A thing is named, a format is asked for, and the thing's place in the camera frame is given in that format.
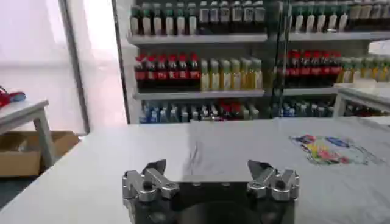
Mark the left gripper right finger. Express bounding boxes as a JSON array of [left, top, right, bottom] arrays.
[[246, 159, 300, 202]]

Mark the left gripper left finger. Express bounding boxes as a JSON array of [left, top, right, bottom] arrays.
[[121, 158, 180, 204]]

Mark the white T-shirt with colourful print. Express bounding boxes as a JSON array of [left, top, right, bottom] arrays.
[[186, 116, 390, 224]]

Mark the bottle shelf unit with drinks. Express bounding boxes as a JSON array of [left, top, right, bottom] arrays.
[[270, 0, 390, 119], [127, 0, 271, 124]]

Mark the white desk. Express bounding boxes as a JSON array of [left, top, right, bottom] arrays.
[[333, 81, 390, 118]]

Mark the brown cardboard box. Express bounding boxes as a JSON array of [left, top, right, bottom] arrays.
[[0, 130, 81, 177]]

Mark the small white side table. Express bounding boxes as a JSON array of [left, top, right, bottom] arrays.
[[0, 99, 57, 168]]

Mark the red and blue tool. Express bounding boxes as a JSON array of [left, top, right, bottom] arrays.
[[0, 86, 27, 107]]

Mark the grey window frame post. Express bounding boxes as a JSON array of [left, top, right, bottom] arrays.
[[58, 0, 91, 134]]

